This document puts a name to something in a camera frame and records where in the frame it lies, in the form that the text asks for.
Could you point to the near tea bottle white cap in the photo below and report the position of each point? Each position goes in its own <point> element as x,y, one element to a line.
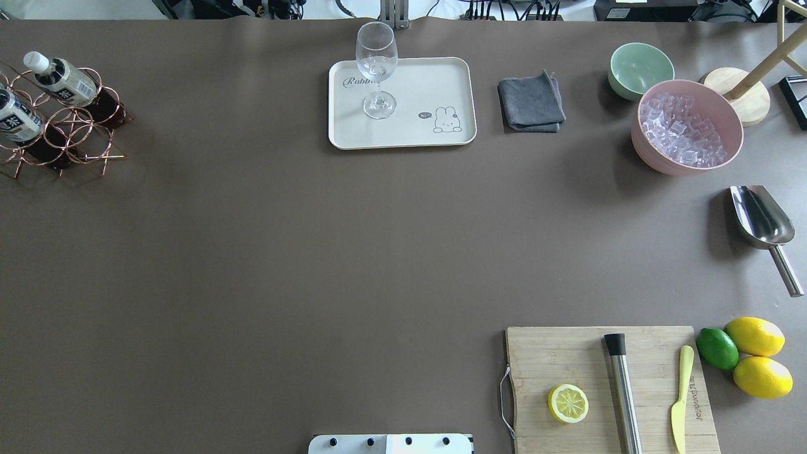
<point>23,126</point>

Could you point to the tea bottle white cap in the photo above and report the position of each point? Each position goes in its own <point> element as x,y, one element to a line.
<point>23,126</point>
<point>75,88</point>

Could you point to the far tea bottle white cap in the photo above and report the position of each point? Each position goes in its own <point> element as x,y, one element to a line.
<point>75,88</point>

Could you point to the cream rabbit tray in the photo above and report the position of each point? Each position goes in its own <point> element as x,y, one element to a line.
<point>434,105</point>

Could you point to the grey folded cloth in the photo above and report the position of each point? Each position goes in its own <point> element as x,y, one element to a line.
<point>532,104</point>

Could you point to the clear wine glass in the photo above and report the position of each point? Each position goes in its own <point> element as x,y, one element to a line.
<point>377,59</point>

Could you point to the bamboo cutting board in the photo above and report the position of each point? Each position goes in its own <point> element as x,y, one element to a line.
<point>540,358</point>

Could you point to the half lemon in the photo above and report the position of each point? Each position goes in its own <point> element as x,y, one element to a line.
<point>568,403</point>

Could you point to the steel muddler black tip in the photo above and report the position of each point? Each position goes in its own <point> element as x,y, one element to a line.
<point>616,347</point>

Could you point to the green bowl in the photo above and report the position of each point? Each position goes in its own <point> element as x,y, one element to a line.
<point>635,67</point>

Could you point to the clear ice cubes pile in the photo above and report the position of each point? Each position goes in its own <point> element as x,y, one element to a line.
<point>672,127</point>

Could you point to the pink bowl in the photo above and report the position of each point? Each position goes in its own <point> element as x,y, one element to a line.
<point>707,103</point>

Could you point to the yellow plastic knife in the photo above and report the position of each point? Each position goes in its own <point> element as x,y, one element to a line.
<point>679,407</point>

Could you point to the green lime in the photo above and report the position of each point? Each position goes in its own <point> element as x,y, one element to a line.
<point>717,348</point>

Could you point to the steel ice scoop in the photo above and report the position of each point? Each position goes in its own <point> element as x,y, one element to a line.
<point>765,225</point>

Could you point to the round wooden stand base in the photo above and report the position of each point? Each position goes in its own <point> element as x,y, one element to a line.
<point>753,106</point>

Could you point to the upper whole lemon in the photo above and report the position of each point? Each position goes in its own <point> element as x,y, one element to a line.
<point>756,336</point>

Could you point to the whole lemon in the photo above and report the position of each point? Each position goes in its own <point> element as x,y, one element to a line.
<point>763,377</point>
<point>756,336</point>

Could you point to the lower whole lemon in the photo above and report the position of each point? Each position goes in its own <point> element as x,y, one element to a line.
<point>763,377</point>

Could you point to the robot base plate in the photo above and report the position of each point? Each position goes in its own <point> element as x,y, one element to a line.
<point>392,443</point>

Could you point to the copper wire bottle rack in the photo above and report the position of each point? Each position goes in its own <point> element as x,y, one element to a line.
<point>93,144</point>

